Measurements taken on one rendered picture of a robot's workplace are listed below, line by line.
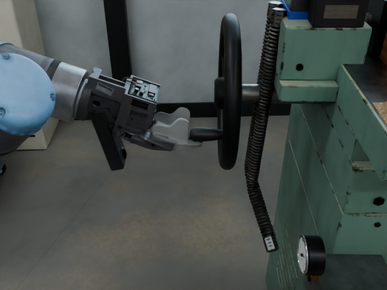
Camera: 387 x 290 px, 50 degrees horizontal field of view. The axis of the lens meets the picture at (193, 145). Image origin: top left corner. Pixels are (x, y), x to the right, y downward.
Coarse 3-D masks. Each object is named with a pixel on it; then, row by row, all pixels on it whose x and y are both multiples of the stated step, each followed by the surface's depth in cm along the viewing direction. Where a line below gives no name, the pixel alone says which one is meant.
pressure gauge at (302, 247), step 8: (304, 240) 64; (312, 240) 64; (320, 240) 64; (304, 248) 65; (312, 248) 63; (320, 248) 63; (304, 256) 65; (312, 256) 63; (320, 256) 63; (304, 264) 65; (312, 264) 63; (320, 264) 63; (304, 272) 64; (312, 272) 63; (320, 272) 63
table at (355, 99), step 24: (360, 72) 65; (384, 72) 65; (288, 96) 69; (312, 96) 69; (336, 96) 69; (360, 96) 59; (384, 96) 58; (360, 120) 59; (384, 120) 53; (384, 144) 51; (384, 168) 51
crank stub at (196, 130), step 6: (192, 132) 70; (198, 132) 70; (204, 132) 70; (210, 132) 70; (216, 132) 70; (222, 132) 70; (192, 138) 70; (198, 138) 70; (204, 138) 70; (210, 138) 70; (216, 138) 70
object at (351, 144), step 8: (328, 104) 74; (336, 104) 69; (328, 112) 74; (336, 112) 69; (336, 120) 69; (344, 120) 65; (336, 128) 69; (344, 128) 65; (344, 136) 65; (352, 136) 62; (344, 144) 65; (352, 144) 62; (360, 144) 61; (352, 152) 62; (360, 152) 62; (352, 160) 63; (360, 160) 63; (368, 160) 63
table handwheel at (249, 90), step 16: (224, 16) 74; (224, 32) 69; (240, 32) 69; (224, 48) 67; (240, 48) 66; (224, 64) 67; (240, 64) 65; (224, 80) 66; (240, 80) 65; (224, 96) 66; (240, 96) 65; (256, 96) 77; (272, 96) 77; (224, 112) 66; (240, 112) 66; (224, 128) 67; (224, 144) 69; (224, 160) 72
